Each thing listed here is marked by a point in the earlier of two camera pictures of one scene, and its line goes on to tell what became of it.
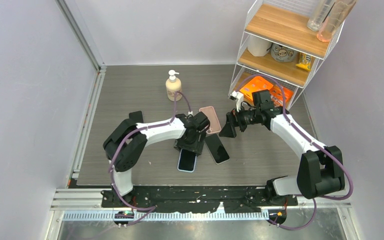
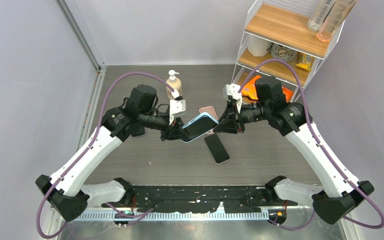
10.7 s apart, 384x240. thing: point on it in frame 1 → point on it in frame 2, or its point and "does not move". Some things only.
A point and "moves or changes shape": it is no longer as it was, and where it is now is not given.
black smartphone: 216,149 does not move
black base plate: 198,199 does not move
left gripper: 196,147 → 175,131
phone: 187,161 moves or changes shape
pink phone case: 215,126 does not move
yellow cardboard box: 257,83 does not move
